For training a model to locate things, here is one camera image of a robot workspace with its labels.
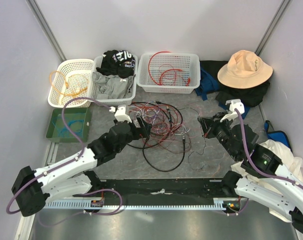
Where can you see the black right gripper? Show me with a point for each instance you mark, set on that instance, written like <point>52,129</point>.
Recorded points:
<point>208,124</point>

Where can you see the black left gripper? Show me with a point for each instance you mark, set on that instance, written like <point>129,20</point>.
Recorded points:
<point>144,131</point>

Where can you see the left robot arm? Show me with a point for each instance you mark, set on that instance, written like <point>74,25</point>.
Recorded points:
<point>34,188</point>

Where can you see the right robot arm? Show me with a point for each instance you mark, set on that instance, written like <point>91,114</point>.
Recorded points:
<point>241,139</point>

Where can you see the blue garment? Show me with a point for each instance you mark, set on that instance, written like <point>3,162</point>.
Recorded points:
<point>208,84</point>

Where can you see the black garment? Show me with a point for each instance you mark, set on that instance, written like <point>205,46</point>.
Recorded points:
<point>250,97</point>

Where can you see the grey garment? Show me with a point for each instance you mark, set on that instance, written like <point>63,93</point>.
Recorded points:
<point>111,86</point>

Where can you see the right white basket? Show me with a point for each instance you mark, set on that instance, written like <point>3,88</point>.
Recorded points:
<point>169,72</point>

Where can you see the beige bucket hat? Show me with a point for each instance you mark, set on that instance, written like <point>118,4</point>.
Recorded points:
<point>244,70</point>

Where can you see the black printed shirt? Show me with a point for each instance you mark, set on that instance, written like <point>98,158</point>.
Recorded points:
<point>117,63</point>

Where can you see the blue bag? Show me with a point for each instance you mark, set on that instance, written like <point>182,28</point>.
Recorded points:
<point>276,135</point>

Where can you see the left white oval basket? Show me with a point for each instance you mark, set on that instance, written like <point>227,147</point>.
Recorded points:
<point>69,81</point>

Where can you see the white cloth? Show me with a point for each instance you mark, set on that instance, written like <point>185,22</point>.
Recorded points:
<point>279,150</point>

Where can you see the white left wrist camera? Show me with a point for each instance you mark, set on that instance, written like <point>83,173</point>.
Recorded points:
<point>121,113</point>

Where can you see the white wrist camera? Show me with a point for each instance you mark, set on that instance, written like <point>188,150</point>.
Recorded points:
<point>121,113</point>
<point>235,106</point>

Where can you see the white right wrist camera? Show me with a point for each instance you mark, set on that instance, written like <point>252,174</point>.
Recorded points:
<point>235,106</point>

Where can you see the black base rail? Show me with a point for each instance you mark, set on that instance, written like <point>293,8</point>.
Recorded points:
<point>169,190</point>

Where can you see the blue-white cable duct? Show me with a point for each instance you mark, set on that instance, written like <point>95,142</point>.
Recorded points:
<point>91,204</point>

